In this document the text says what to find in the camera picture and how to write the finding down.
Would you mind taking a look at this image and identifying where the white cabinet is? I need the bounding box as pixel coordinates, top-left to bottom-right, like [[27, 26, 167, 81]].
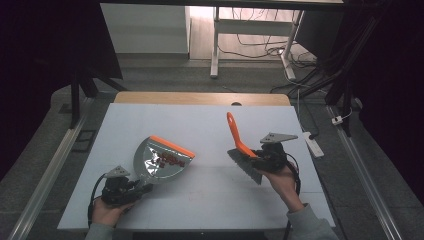
[[100, 3, 191, 55]]

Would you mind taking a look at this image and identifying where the grey dustpan with orange edge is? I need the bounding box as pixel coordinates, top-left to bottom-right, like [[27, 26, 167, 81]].
[[132, 134, 197, 186]]

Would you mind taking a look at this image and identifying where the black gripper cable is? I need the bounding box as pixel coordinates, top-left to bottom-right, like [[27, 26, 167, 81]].
[[86, 173, 108, 228], [283, 152, 302, 240]]

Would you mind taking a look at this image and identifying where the white foam board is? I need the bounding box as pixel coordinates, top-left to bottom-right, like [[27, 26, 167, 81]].
[[57, 102, 336, 232]]

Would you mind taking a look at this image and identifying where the wooden table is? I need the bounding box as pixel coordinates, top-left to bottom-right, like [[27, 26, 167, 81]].
[[113, 91, 292, 107]]

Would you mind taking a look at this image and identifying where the dark curtain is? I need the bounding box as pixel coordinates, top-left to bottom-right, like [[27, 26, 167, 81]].
[[0, 0, 124, 181], [343, 0, 424, 208]]

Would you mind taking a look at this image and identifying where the black floor bracket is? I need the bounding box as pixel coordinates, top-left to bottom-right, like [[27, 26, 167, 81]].
[[71, 129, 98, 154]]

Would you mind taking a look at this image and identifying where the person's left hand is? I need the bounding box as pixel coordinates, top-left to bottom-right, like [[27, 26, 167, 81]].
[[90, 196, 136, 228]]

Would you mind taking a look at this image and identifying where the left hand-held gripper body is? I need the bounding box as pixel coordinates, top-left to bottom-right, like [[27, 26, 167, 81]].
[[99, 165, 145, 206]]

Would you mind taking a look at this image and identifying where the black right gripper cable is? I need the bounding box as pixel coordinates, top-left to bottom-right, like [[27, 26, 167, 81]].
[[283, 152, 302, 240]]

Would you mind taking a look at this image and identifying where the white desk frame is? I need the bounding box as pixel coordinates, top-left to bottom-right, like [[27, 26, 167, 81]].
[[209, 6, 305, 81]]

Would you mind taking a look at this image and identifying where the white power strip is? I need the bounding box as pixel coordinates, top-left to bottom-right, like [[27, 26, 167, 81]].
[[302, 131, 325, 159]]

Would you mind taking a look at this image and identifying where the brush with orange handle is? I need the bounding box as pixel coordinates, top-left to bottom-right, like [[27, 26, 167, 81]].
[[226, 111, 264, 186]]

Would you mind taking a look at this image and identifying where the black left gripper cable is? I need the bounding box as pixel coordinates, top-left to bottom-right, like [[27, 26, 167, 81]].
[[86, 173, 108, 228]]

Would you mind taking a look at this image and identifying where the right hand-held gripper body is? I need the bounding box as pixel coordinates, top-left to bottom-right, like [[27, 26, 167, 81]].
[[254, 132, 299, 174]]

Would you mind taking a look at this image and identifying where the aluminium rail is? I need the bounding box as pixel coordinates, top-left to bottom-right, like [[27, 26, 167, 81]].
[[325, 104, 403, 240], [7, 96, 95, 240]]

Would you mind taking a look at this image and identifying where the black metal stand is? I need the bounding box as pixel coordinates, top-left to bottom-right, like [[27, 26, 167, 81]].
[[289, 13, 388, 138], [68, 64, 128, 130]]

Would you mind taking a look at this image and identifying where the person's right hand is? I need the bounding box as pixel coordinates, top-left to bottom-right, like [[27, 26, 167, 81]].
[[260, 162, 306, 213]]

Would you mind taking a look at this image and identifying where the tangle of floor cables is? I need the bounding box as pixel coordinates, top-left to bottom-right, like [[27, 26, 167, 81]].
[[218, 7, 318, 69]]

